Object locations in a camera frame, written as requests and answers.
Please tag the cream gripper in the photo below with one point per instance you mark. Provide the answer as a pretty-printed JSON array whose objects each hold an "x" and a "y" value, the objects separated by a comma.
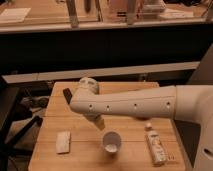
[{"x": 99, "y": 122}]

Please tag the white sponge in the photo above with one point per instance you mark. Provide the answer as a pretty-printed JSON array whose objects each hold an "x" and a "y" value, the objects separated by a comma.
[{"x": 63, "y": 142}]

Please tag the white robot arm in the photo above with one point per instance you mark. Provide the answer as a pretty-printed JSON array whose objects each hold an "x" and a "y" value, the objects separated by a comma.
[{"x": 190, "y": 103}]

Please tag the white ceramic cup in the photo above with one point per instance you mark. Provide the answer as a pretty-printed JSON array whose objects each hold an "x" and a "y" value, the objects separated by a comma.
[{"x": 111, "y": 142}]

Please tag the black rectangular block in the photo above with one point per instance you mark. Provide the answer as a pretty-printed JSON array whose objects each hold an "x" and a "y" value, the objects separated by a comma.
[{"x": 67, "y": 94}]

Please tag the white tube bottle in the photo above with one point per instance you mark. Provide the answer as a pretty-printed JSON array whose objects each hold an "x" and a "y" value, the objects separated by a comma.
[{"x": 155, "y": 146}]

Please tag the dark chair at left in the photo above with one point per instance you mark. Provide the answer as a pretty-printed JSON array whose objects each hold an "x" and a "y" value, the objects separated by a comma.
[{"x": 11, "y": 110}]

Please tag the white paper sheet background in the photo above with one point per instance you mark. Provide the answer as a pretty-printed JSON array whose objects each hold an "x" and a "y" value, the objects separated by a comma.
[{"x": 14, "y": 15}]

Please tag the metal post left background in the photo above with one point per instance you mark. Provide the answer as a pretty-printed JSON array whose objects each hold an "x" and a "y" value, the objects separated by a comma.
[{"x": 72, "y": 13}]

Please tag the metal post background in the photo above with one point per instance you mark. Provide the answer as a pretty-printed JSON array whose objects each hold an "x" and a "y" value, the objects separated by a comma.
[
  {"x": 72, "y": 13},
  {"x": 130, "y": 13}
]

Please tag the metal post right background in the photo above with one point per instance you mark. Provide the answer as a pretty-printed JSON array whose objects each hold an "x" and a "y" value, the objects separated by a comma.
[{"x": 130, "y": 13}]

